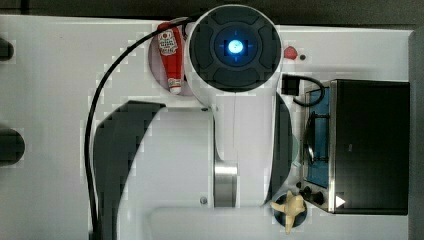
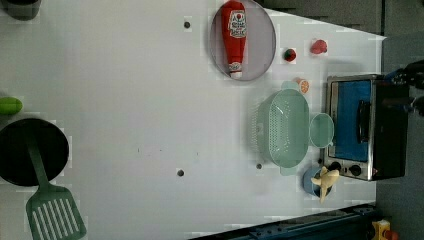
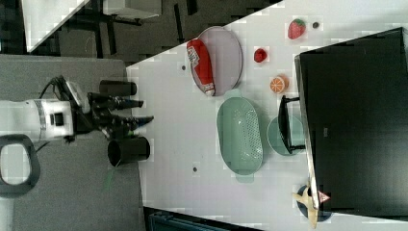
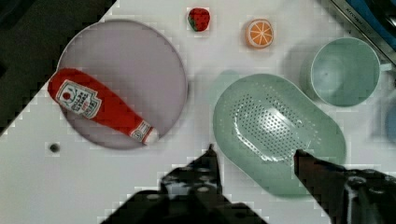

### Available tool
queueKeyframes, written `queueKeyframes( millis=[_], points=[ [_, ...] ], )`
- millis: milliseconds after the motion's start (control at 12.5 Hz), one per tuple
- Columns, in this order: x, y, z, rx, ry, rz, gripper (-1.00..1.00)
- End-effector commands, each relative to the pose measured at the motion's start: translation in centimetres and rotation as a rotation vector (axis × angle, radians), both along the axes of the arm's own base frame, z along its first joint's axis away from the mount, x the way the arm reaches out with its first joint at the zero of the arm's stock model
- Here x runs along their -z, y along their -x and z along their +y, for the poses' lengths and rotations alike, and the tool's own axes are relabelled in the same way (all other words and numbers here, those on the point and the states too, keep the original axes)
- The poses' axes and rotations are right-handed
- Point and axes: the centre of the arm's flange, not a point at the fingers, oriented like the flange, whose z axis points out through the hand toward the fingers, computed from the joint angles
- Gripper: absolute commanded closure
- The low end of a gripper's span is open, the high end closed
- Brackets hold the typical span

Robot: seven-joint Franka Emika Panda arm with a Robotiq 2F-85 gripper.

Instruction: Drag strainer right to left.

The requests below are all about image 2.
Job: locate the mint green plastic strainer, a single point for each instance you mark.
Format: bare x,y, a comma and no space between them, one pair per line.
282,128

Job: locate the round grey plate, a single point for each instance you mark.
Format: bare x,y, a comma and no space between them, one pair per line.
260,44

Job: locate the orange slice toy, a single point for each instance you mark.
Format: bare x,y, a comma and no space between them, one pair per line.
303,85

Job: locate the small red tomato toy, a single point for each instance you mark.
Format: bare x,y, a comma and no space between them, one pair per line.
290,55

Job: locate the mint green cup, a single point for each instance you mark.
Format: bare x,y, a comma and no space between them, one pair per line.
321,131

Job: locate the red ketchup bottle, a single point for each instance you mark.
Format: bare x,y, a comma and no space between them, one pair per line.
234,34

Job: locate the blue bowl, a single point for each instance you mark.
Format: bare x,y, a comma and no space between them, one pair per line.
308,186

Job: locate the peeled banana toy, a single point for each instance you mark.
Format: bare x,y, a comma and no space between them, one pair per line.
326,179

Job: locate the red strawberry toy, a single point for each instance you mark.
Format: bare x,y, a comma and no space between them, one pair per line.
319,47

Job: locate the black silver toaster oven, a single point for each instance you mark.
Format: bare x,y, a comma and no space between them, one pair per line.
370,136

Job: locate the green slotted spatula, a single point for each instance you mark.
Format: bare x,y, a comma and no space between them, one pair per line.
52,211

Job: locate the black frying pan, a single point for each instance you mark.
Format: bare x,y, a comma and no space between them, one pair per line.
15,164

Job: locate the green cucumber toy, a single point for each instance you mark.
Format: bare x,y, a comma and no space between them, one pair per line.
10,106

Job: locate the black cylinder container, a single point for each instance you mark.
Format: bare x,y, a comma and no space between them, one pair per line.
22,9

